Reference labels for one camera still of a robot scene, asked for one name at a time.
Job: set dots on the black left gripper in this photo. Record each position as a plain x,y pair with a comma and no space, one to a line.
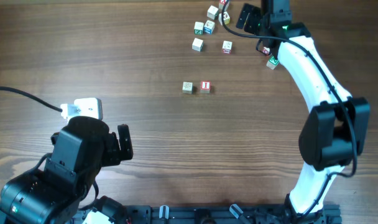
113,155

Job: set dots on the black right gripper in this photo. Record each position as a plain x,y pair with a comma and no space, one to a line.
253,15

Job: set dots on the wooden block red letter side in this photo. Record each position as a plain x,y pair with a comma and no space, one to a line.
266,51

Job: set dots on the wooden block red letter I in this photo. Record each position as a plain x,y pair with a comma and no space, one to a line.
205,87

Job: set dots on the wooden block blue side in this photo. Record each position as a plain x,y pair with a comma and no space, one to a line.
187,88

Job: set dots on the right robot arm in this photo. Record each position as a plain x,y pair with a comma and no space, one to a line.
334,133

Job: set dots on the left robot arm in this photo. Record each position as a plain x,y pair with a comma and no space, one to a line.
52,190

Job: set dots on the wooden block yellow picture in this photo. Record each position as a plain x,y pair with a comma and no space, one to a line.
224,18

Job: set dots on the wooden block red letter X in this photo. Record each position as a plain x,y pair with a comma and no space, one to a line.
223,3

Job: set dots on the wooden block red bottom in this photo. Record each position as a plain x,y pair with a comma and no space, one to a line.
227,47

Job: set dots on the wooden block blue picture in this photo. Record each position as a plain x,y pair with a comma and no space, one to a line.
209,27

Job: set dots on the wooden block green letter Z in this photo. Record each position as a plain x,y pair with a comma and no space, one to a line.
272,62

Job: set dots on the wooden block green Z side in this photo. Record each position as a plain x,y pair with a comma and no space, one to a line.
198,28

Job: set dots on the plain wooden block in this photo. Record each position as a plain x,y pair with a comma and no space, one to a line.
197,44

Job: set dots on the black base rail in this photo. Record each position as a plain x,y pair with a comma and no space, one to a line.
107,210

